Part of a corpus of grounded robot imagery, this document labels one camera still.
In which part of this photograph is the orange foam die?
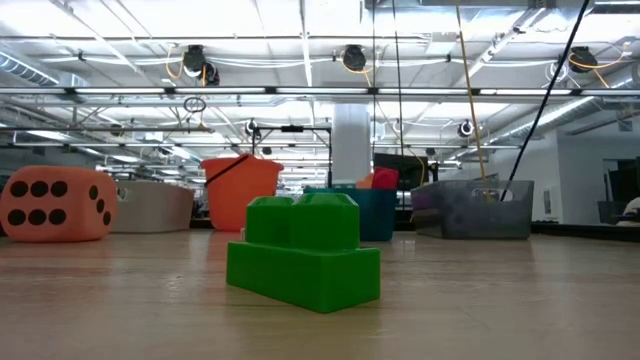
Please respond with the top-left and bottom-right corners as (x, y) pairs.
(0, 165), (119, 244)

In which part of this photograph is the white building pillar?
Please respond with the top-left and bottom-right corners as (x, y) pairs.
(332, 102), (372, 187)

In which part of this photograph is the silver ventilation duct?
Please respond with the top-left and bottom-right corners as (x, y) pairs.
(489, 94), (640, 146)
(0, 49), (90, 87)

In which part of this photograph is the clear grey plastic bin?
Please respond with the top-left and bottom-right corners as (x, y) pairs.
(112, 179), (196, 234)

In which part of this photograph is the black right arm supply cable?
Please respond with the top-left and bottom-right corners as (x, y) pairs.
(499, 0), (592, 202)

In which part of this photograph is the black monitor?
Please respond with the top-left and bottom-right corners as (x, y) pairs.
(373, 152), (430, 191)

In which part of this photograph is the red stepped toy block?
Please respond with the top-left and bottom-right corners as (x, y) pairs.
(370, 166), (401, 191)

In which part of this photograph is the teal plastic bin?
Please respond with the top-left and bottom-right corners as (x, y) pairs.
(303, 185), (399, 243)

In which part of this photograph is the orange plastic bucket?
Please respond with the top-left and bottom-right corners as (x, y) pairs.
(200, 152), (285, 232)

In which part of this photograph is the green two-stud toy block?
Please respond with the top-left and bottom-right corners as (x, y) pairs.
(225, 192), (382, 315)

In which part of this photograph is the person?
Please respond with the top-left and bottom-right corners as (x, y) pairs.
(617, 195), (640, 225)

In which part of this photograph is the yellow hanging cable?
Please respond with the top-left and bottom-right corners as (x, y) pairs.
(454, 0), (490, 201)

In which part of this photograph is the dark translucent plastic bin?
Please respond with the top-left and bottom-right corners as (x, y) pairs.
(410, 178), (536, 241)

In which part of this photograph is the black background rig frame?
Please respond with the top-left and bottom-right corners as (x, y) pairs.
(252, 124), (334, 189)

